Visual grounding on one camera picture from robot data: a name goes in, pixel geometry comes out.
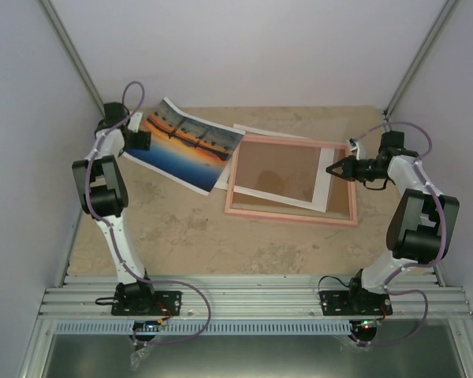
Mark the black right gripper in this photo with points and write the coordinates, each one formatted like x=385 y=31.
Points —
x=349 y=171

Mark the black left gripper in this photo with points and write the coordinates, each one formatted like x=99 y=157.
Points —
x=143 y=142

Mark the sunset landscape photo print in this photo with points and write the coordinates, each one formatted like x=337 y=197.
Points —
x=185 y=148

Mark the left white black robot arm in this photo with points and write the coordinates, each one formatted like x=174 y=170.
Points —
x=103 y=195

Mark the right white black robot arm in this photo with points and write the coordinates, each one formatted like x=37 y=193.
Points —
x=418 y=235

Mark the white mat board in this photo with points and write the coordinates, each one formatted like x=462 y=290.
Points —
x=289 y=174

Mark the brown cardboard backing board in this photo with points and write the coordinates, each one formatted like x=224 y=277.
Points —
x=276 y=169

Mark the right controller circuit board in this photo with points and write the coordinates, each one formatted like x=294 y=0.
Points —
x=366 y=324

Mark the controller circuit board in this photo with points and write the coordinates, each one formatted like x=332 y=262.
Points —
x=150 y=325
x=366 y=324

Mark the left controller circuit board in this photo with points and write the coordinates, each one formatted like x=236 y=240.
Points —
x=150 y=325

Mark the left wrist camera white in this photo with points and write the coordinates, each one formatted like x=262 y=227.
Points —
x=135 y=122

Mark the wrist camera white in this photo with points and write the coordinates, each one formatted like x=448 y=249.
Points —
x=356 y=148
x=135 y=122

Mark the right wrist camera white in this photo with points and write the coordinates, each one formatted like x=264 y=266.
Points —
x=356 y=148

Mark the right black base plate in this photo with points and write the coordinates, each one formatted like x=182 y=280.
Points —
x=349 y=303

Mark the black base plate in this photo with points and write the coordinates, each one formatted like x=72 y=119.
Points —
x=159 y=304
x=349 y=303

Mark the left aluminium corner post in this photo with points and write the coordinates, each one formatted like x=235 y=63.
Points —
x=53 y=17

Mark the aluminium corner post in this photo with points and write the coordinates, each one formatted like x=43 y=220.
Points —
x=53 y=17
x=440 y=22

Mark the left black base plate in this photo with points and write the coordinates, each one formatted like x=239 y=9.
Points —
x=159 y=304

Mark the aluminium rail base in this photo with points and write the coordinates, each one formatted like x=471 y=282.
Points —
x=258 y=297

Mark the right aluminium corner post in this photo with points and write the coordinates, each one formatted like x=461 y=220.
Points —
x=440 y=22

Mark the slotted grey cable duct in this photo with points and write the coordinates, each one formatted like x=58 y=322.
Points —
x=215 y=327

